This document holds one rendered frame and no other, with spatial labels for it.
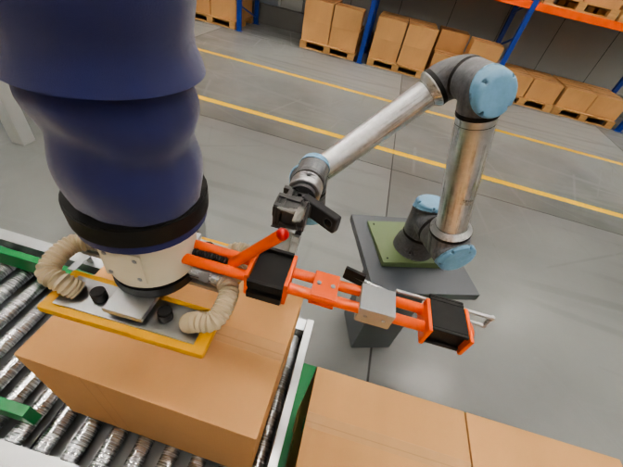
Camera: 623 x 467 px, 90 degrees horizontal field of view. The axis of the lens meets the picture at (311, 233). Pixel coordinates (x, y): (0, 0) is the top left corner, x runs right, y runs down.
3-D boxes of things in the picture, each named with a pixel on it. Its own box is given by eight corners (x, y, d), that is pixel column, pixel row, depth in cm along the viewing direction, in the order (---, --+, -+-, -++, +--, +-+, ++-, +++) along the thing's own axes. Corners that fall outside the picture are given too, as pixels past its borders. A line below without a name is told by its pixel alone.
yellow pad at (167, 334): (38, 311, 62) (27, 296, 58) (77, 273, 69) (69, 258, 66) (202, 360, 61) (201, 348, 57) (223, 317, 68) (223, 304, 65)
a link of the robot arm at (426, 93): (458, 35, 92) (280, 170, 111) (483, 45, 83) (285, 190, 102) (468, 69, 100) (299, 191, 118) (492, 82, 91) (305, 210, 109)
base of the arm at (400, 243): (387, 235, 154) (392, 220, 148) (420, 232, 159) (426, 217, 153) (404, 263, 141) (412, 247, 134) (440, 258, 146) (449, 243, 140)
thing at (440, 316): (417, 343, 60) (428, 330, 56) (416, 310, 65) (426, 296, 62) (461, 355, 59) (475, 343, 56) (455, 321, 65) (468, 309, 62)
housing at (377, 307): (352, 321, 61) (359, 309, 58) (356, 294, 66) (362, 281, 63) (387, 331, 61) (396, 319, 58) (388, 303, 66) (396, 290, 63)
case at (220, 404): (71, 410, 100) (12, 354, 73) (149, 309, 129) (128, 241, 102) (249, 474, 96) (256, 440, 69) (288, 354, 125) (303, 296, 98)
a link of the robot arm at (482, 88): (451, 240, 137) (497, 48, 86) (474, 270, 124) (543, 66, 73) (417, 247, 136) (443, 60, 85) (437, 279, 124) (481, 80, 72)
